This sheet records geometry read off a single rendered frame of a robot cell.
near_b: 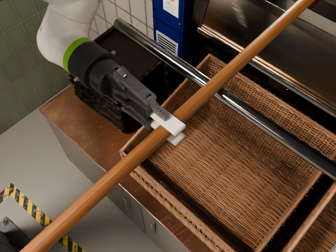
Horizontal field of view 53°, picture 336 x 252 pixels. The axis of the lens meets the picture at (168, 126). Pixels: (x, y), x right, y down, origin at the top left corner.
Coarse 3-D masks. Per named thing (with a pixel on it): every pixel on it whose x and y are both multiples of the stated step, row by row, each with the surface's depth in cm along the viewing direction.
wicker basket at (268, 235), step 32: (224, 64) 122; (256, 96) 119; (192, 128) 138; (224, 128) 137; (256, 128) 126; (320, 128) 108; (160, 160) 130; (224, 160) 131; (256, 160) 131; (288, 160) 123; (160, 192) 114; (192, 192) 124; (224, 192) 124; (256, 192) 124; (288, 192) 124; (192, 224) 112; (224, 224) 118; (256, 224) 118
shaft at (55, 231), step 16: (304, 0) 85; (288, 16) 82; (272, 32) 80; (256, 48) 77; (240, 64) 75; (224, 80) 73; (192, 96) 70; (208, 96) 71; (176, 112) 68; (192, 112) 69; (160, 128) 66; (144, 144) 64; (160, 144) 66; (128, 160) 62; (112, 176) 61; (96, 192) 59; (80, 208) 58; (64, 224) 56; (32, 240) 55; (48, 240) 55
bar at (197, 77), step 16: (128, 32) 85; (144, 48) 85; (160, 48) 81; (176, 64) 79; (192, 80) 78; (208, 80) 76; (224, 96) 74; (240, 112) 73; (256, 112) 72; (272, 128) 70; (288, 144) 68; (304, 144) 67; (320, 160) 66
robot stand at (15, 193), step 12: (0, 192) 185; (12, 192) 185; (24, 204) 182; (36, 216) 178; (0, 228) 174; (12, 228) 174; (0, 240) 142; (12, 240) 159; (24, 240) 171; (60, 240) 172; (72, 240) 172
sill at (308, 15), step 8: (272, 0) 94; (280, 0) 93; (288, 0) 91; (296, 0) 90; (320, 0) 90; (288, 8) 92; (312, 8) 88; (320, 8) 88; (328, 8) 88; (304, 16) 91; (312, 16) 89; (320, 16) 87; (328, 16) 87; (312, 24) 90; (320, 24) 89; (328, 24) 87; (328, 32) 89
